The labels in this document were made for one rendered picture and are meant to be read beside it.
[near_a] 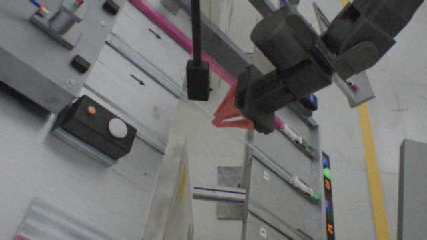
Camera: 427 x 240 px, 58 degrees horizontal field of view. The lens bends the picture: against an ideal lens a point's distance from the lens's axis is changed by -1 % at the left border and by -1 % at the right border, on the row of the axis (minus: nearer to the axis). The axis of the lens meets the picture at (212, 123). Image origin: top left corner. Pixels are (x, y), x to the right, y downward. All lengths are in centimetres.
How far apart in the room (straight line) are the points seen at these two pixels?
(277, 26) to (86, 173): 29
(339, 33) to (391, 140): 147
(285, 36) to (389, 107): 166
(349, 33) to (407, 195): 61
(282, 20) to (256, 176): 30
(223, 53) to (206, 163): 99
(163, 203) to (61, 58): 56
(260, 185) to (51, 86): 41
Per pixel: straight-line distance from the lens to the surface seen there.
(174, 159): 100
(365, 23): 53
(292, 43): 52
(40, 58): 43
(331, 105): 205
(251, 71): 62
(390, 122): 207
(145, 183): 51
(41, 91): 44
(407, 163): 112
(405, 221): 103
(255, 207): 67
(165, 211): 92
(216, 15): 169
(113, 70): 56
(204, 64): 38
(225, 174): 170
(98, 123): 44
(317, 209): 82
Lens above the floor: 143
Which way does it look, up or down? 49 degrees down
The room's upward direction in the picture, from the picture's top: straight up
